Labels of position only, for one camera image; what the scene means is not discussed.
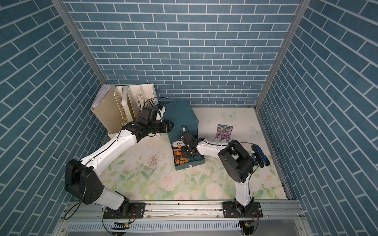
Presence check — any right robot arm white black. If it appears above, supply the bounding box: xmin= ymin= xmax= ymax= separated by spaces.
xmin=181 ymin=132 xmax=255 ymax=217

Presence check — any floral table mat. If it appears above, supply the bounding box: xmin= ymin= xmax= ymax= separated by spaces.
xmin=100 ymin=108 xmax=270 ymax=201

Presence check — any teal drawer cabinet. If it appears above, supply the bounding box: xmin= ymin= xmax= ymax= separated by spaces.
xmin=163 ymin=100 xmax=198 ymax=143

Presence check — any white file organizer rack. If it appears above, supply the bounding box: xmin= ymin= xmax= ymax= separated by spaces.
xmin=116 ymin=84 xmax=158 ymax=124

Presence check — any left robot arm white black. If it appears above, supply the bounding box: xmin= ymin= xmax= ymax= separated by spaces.
xmin=64 ymin=120 xmax=174 ymax=218

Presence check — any beige folder with papers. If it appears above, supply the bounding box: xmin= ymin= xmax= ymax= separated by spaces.
xmin=91 ymin=84 xmax=123 ymax=134

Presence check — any orange marigold seed bag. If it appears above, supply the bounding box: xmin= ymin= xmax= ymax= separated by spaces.
xmin=171 ymin=141 xmax=190 ymax=166

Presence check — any white book in rack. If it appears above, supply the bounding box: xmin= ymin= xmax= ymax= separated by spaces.
xmin=121 ymin=86 xmax=134 ymax=124

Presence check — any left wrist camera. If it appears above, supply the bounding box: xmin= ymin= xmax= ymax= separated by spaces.
xmin=137 ymin=106 xmax=162 ymax=126

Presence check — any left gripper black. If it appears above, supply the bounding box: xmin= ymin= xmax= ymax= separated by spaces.
xmin=148 ymin=120 xmax=176 ymax=135

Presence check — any blue black tool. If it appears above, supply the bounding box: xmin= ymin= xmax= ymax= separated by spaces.
xmin=251 ymin=144 xmax=271 ymax=168

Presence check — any purple flower seed bag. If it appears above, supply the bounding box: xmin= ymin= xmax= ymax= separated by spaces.
xmin=215 ymin=124 xmax=233 ymax=143

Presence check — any aluminium mounting rail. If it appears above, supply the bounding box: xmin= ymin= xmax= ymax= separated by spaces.
xmin=63 ymin=199 xmax=305 ymax=221

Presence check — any teal bottom drawer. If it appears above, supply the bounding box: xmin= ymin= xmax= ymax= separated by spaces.
xmin=171 ymin=141 xmax=205 ymax=171

